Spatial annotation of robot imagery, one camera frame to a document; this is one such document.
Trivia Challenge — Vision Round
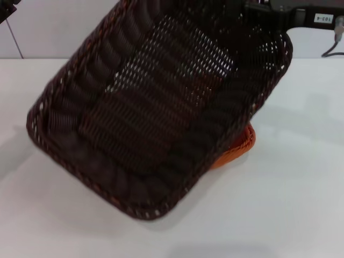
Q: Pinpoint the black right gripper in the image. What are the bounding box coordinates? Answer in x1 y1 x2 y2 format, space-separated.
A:
244 0 344 29

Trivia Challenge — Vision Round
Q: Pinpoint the orange woven plastic basket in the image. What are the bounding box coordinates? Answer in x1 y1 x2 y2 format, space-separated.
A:
209 125 255 170

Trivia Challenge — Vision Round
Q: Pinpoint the dark brown woven plastic basket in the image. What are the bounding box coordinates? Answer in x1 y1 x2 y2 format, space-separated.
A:
25 0 293 221

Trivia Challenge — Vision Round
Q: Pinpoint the grey cable with metal plug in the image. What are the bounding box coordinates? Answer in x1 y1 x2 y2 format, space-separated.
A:
321 16 344 58

